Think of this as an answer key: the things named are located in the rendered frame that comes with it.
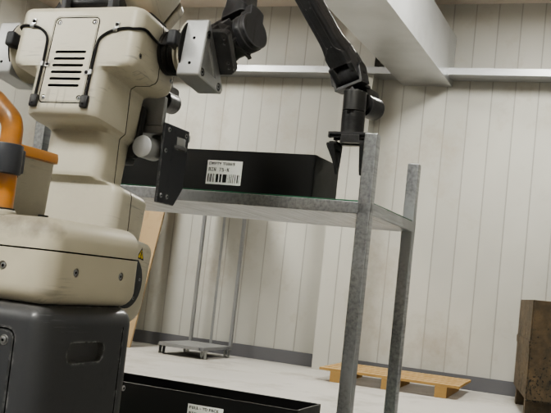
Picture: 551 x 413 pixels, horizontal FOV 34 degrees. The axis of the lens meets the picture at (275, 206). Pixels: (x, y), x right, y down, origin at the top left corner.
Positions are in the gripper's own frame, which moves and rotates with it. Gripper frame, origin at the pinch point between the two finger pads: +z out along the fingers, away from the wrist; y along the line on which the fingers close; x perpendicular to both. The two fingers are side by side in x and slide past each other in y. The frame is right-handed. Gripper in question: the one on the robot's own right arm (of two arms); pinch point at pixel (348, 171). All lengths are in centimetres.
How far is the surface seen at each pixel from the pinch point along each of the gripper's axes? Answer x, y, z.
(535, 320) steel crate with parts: -440, 1, 42
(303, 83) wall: -586, 246, -157
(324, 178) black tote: 1.0, 5.7, 2.1
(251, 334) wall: -582, 274, 87
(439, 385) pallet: -490, 73, 100
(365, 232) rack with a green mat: 19.3, -11.4, 15.5
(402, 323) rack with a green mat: -22.5, -10.7, 35.9
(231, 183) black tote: 8.1, 26.9, 5.4
